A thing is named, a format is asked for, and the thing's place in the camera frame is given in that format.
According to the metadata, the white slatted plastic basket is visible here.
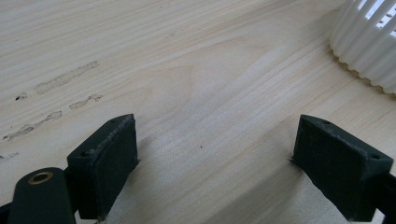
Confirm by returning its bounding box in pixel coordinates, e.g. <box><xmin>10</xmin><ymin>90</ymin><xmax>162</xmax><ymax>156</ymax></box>
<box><xmin>329</xmin><ymin>0</ymin><xmax>396</xmax><ymax>95</ymax></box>

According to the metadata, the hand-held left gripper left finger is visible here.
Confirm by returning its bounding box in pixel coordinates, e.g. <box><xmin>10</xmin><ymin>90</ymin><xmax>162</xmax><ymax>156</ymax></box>
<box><xmin>65</xmin><ymin>113</ymin><xmax>140</xmax><ymax>222</ymax></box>

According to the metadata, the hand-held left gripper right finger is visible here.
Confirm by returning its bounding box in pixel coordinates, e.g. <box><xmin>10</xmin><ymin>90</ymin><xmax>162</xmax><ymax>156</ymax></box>
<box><xmin>290</xmin><ymin>114</ymin><xmax>394</xmax><ymax>222</ymax></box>

